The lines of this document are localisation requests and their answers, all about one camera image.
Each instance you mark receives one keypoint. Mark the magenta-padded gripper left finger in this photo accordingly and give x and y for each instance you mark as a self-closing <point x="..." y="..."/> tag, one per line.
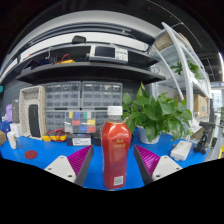
<point x="71" y="165"/>

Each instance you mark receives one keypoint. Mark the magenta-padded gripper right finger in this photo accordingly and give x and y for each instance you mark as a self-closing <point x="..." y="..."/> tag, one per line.
<point x="156" y="166"/>

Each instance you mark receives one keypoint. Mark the red drink bottle white cap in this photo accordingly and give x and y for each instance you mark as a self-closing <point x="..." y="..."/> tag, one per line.
<point x="116" y="150"/>

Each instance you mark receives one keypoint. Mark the black box with white label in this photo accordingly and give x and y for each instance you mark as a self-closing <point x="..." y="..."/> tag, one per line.
<point x="79" y="140"/>

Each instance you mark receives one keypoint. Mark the white adapter block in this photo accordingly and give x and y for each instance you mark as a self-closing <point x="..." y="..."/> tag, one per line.
<point x="181" y="150"/>

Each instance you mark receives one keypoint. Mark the yellow multimeter with red leads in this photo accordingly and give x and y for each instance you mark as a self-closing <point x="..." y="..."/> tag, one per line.
<point x="55" y="136"/>
<point x="65" y="61"/>

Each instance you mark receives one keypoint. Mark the black flat case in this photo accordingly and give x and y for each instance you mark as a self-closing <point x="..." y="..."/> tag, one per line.
<point x="96" y="140"/>

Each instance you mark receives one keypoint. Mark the flat round red coaster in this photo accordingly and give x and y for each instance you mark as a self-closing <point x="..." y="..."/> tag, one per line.
<point x="31" y="154"/>

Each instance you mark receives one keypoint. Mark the clear compartment box coloured parts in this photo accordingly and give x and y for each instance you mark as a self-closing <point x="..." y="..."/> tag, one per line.
<point x="80" y="122"/>

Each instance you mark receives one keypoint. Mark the green potted plant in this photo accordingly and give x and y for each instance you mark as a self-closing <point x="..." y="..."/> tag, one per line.
<point x="156" y="111"/>

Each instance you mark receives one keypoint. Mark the black rectangular pad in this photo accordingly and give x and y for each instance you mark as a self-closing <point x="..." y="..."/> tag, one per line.
<point x="34" y="120"/>

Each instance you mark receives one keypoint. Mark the white mug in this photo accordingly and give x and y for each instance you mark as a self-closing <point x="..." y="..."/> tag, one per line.
<point x="12" y="140"/>

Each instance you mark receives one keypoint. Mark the cream dotted storage tray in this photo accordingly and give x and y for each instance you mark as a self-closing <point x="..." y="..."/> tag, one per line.
<point x="24" y="110"/>

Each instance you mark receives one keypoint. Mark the dark grey upright box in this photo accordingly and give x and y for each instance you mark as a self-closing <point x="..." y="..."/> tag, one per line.
<point x="15" y="111"/>

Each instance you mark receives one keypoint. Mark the blue box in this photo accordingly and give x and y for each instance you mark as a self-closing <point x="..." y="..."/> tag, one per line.
<point x="4" y="126"/>

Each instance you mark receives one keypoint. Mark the black workbench shelf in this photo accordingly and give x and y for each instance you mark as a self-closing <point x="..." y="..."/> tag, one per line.
<point x="90" y="73"/>

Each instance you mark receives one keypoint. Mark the white shelf unit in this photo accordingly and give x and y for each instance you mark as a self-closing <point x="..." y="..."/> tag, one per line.
<point x="186" y="76"/>

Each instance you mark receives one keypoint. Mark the grey oscilloscope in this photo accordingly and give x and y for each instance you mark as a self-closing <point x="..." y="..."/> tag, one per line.
<point x="108" y="53"/>

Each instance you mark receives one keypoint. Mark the black rounded device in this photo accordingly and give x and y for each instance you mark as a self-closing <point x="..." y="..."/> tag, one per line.
<point x="79" y="39"/>

